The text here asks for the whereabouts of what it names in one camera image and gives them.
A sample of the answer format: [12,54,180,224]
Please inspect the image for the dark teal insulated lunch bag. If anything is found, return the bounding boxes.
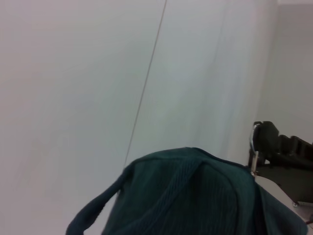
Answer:
[66,123,309,235]

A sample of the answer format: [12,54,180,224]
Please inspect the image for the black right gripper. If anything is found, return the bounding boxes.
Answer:
[253,120,313,204]

